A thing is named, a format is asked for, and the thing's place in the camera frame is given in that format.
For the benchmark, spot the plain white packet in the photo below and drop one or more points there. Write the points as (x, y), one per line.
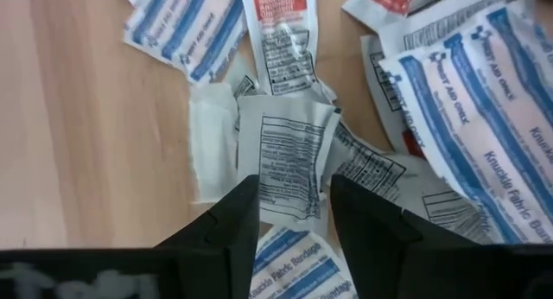
(214, 143)

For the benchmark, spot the blue-striped white bandage packet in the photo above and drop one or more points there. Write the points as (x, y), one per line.
(484, 130)

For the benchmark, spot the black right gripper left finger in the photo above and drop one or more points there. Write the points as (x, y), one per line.
(108, 277)

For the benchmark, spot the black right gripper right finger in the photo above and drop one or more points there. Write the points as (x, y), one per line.
(432, 277)

